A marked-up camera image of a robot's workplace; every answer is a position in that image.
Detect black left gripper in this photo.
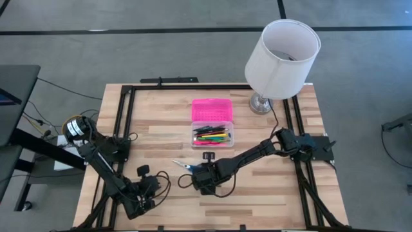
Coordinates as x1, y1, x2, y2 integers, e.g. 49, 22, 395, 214
127, 164, 162, 220

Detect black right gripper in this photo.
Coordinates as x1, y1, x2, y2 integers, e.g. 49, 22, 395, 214
191, 151, 233, 196

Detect blue handled scissors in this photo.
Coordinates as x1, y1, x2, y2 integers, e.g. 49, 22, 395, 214
171, 159, 207, 172

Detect black pen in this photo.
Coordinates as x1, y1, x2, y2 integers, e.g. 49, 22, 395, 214
196, 125, 227, 134

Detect clear box with pink lid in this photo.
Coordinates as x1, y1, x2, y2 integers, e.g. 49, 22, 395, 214
190, 98, 235, 148

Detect white box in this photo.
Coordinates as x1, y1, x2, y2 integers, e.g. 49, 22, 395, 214
53, 134, 85, 171

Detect lamp with white shade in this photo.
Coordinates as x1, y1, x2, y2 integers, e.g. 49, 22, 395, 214
244, 18, 322, 115

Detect black desk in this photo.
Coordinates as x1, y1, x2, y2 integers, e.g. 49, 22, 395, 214
0, 64, 88, 212

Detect dark laptop screen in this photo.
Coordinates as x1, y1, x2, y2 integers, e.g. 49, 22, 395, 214
0, 87, 23, 106

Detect black stand leg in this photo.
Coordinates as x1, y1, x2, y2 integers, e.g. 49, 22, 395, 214
381, 111, 412, 133

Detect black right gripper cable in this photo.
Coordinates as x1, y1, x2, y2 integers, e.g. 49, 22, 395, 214
177, 172, 238, 198

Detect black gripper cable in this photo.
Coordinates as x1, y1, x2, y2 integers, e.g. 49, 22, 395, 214
177, 172, 238, 198
151, 170, 172, 207

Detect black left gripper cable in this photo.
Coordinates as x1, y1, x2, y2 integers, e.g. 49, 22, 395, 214
151, 170, 172, 207

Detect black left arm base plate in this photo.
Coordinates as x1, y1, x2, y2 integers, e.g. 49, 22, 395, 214
102, 137, 131, 163

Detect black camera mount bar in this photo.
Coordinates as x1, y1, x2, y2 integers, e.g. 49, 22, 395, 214
140, 76, 200, 88

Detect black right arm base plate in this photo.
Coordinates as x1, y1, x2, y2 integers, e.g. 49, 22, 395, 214
289, 135, 335, 163

